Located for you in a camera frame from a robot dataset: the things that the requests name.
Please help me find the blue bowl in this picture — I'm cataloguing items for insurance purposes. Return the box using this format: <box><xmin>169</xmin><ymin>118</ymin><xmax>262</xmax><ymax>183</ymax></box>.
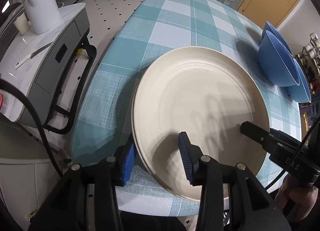
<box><xmin>258</xmin><ymin>30</ymin><xmax>300</xmax><ymax>87</ymax></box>
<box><xmin>261</xmin><ymin>21</ymin><xmax>293</xmax><ymax>56</ymax></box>
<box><xmin>286</xmin><ymin>59</ymin><xmax>311</xmax><ymax>103</ymax></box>

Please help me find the person right hand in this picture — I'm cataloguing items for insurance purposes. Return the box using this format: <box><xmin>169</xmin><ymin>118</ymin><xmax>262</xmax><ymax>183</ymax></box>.
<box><xmin>274</xmin><ymin>174</ymin><xmax>318</xmax><ymax>221</ymax></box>

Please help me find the shoe rack with shoes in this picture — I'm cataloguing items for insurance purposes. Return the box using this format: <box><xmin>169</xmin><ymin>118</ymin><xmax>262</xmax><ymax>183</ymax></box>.
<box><xmin>295</xmin><ymin>32</ymin><xmax>319</xmax><ymax>93</ymax></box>

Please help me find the plastic bottle red label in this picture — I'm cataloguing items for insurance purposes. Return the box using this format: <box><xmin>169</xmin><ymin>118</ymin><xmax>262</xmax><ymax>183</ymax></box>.
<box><xmin>0</xmin><ymin>91</ymin><xmax>9</xmax><ymax>114</ymax></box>

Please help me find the knife on cabinet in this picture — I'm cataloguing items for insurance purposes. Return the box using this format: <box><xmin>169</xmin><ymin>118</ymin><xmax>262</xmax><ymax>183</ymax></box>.
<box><xmin>15</xmin><ymin>42</ymin><xmax>52</xmax><ymax>70</ymax></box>

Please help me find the small cream cup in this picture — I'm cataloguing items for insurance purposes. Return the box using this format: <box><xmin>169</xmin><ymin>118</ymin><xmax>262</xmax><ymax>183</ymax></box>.
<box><xmin>14</xmin><ymin>12</ymin><xmax>29</xmax><ymax>35</ymax></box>

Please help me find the white cylindrical appliance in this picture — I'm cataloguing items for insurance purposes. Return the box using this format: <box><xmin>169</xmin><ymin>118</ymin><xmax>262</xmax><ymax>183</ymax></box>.
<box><xmin>22</xmin><ymin>0</ymin><xmax>61</xmax><ymax>35</ymax></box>

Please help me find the black cable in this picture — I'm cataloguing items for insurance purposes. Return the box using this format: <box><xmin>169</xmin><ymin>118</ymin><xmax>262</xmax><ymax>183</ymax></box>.
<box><xmin>0</xmin><ymin>78</ymin><xmax>65</xmax><ymax>179</ymax></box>

